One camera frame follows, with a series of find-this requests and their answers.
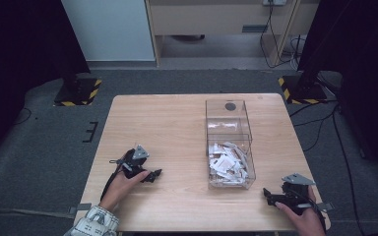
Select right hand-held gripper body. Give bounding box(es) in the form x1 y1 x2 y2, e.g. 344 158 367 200
281 172 317 216

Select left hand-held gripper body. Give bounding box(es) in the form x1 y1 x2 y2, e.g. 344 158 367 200
120 145 152 180

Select person's left hand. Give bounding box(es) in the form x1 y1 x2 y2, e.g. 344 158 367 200
98 169 153 212

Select person's right hand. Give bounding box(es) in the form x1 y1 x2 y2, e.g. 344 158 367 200
274 187 327 236

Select pile of white paper packets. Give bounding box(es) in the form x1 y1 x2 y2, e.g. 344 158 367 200
208 141 251 188

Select clear plastic box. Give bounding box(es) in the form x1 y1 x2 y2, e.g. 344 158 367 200
205 98 257 191

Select black stand base yellow stripes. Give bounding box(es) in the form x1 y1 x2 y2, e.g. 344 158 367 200
53 77 103 107
278 75 329 105

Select white panel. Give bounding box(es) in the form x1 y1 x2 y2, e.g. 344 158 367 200
60 0 157 63

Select black curtain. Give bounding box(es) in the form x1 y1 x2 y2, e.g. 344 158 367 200
0 0 92 166
296 0 378 185

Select light wooden cabinet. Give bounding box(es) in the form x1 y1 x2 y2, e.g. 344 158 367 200
144 0 321 69

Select white power strip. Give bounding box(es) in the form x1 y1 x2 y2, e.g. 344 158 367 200
262 0 288 7

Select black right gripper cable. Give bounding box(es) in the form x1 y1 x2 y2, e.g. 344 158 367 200
294 189 328 232

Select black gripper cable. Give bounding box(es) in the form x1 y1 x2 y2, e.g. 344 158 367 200
99 148 136 202
294 189 328 232

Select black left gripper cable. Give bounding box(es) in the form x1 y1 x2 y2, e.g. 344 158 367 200
99 148 136 202

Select grey table strap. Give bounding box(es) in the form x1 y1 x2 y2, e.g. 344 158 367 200
67 203 94 216
315 202 336 212

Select black floor cable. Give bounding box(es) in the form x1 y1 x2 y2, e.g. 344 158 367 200
288 97 370 236

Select black cable at cabinet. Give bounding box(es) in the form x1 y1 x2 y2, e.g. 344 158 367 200
259 2 304 71

